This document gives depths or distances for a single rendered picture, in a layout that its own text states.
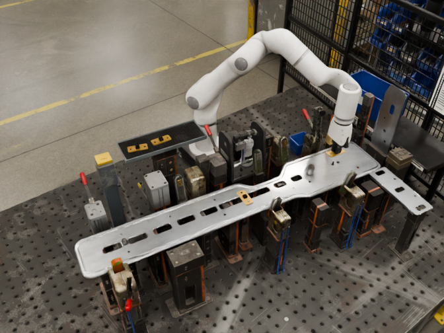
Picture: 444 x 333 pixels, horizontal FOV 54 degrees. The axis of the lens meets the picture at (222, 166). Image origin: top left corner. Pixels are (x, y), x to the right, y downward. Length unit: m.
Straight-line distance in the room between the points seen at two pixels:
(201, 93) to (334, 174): 0.72
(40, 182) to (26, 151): 0.44
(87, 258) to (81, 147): 2.24
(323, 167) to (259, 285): 0.60
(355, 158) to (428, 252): 0.54
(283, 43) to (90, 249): 1.09
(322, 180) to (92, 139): 2.43
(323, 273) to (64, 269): 1.15
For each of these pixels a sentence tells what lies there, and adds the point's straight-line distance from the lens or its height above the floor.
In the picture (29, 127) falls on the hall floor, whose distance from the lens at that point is 4.27.
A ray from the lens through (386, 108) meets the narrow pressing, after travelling 2.10.
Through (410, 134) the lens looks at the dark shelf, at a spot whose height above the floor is 1.03.
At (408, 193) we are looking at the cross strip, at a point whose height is 1.00.
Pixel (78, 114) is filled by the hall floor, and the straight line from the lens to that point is 4.28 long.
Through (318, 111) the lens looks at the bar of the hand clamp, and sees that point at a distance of 2.02.
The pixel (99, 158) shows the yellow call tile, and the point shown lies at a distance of 1.85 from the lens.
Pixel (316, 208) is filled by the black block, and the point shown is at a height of 0.97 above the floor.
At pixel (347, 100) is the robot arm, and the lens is 1.81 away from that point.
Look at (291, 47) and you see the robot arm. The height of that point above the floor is 1.54.
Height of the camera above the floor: 2.32
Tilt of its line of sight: 42 degrees down
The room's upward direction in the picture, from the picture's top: straight up
